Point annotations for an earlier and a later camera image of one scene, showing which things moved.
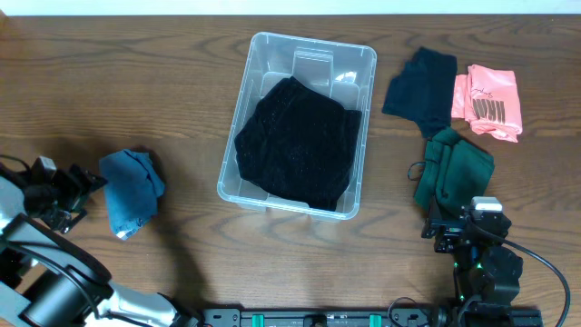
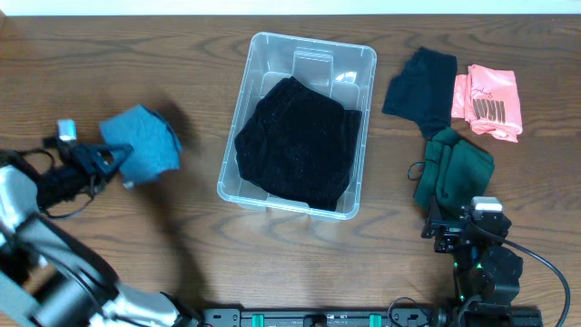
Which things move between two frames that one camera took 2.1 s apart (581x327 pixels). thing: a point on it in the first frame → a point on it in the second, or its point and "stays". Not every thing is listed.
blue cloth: [132, 190] → [156, 147]
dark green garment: [454, 172] stays
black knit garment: [298, 143] stays
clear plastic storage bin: [299, 133] stays
